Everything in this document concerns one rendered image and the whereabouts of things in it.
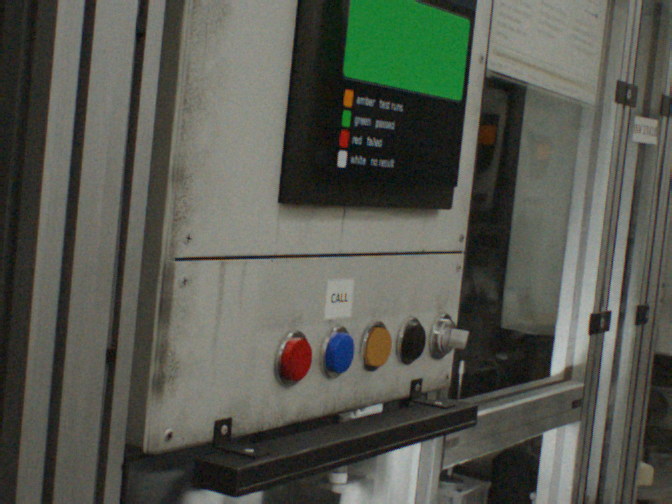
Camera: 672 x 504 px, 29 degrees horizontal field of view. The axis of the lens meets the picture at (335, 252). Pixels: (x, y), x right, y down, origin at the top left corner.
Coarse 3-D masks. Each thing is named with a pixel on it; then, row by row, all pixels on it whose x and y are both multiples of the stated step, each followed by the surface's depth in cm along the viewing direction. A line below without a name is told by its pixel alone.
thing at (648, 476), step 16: (656, 368) 182; (656, 384) 183; (656, 400) 184; (656, 416) 185; (656, 432) 186; (656, 448) 187; (640, 464) 181; (656, 464) 188; (640, 480) 182; (656, 480) 189; (640, 496) 183; (656, 496) 191
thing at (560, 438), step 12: (636, 0) 149; (612, 192) 150; (612, 204) 151; (600, 300) 151; (588, 420) 153; (564, 432) 152; (432, 444) 117; (432, 456) 117; (552, 480) 153; (552, 492) 153
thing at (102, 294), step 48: (144, 0) 76; (144, 48) 76; (144, 96) 76; (144, 144) 77; (144, 192) 77; (96, 240) 74; (96, 288) 75; (96, 336) 75; (96, 384) 76; (96, 432) 76; (96, 480) 77; (480, 480) 173; (624, 480) 169
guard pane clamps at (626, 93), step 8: (616, 80) 147; (616, 88) 147; (624, 88) 148; (632, 88) 151; (616, 96) 147; (624, 96) 149; (632, 96) 151; (664, 96) 162; (624, 104) 149; (632, 104) 152; (664, 104) 162; (664, 112) 163; (648, 304) 167; (600, 312) 151; (608, 312) 153; (640, 312) 164; (648, 312) 167; (592, 320) 149; (600, 320) 151; (608, 320) 154; (640, 320) 165; (648, 320) 167; (592, 328) 149; (600, 328) 151; (608, 328) 154
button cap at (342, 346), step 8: (336, 336) 96; (344, 336) 96; (336, 344) 96; (344, 344) 96; (352, 344) 97; (328, 352) 96; (336, 352) 95; (344, 352) 97; (352, 352) 98; (328, 360) 96; (336, 360) 96; (344, 360) 97; (336, 368) 96; (344, 368) 97
